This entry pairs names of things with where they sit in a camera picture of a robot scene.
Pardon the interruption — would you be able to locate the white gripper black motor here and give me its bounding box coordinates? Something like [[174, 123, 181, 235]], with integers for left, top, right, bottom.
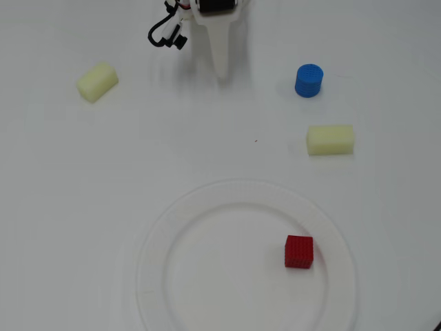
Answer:
[[190, 0, 249, 80]]

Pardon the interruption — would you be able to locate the red cube block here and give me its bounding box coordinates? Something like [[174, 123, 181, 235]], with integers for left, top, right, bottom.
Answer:
[[284, 234, 315, 270]]

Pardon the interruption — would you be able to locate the pale yellow foam block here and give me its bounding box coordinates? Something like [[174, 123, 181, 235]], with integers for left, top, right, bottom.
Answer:
[[305, 124, 356, 157], [76, 61, 120, 105]]

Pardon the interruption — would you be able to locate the blue ribbed cylinder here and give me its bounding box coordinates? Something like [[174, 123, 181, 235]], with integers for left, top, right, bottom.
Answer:
[[294, 63, 325, 99]]

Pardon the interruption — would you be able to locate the white round plate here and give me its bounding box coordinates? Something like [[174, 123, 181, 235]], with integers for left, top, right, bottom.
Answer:
[[135, 177, 360, 331]]

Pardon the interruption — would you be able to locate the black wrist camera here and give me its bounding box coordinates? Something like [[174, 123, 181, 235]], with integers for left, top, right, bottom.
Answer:
[[166, 23, 188, 51]]

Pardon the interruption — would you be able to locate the black camera cable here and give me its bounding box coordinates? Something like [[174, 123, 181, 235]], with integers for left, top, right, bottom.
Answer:
[[147, 13, 177, 48]]

